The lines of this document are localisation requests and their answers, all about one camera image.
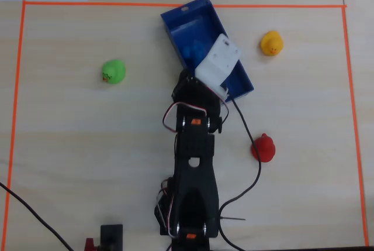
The orange tape strip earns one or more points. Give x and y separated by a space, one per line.
14 116
117 4
354 116

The red rubber duck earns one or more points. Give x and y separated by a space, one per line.
266 148

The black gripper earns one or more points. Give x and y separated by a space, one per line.
184 79

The red clamp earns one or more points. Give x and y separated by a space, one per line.
89 245

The yellow rubber duck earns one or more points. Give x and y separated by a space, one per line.
271 43

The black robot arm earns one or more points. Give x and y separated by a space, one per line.
195 180

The green rubber duck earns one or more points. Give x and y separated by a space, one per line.
114 71

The blue plastic box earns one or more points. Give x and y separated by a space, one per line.
190 14

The white gripper camera box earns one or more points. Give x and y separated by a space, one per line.
217 61

